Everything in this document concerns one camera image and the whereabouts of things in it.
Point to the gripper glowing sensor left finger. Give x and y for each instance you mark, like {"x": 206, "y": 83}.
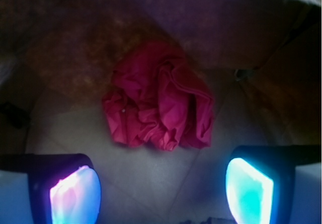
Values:
{"x": 60, "y": 188}

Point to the brown paper bag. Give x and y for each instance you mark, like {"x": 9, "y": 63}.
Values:
{"x": 260, "y": 58}

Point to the red paper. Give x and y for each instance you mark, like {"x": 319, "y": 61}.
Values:
{"x": 157, "y": 98}

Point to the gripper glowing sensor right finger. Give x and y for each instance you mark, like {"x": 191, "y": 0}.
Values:
{"x": 274, "y": 184}

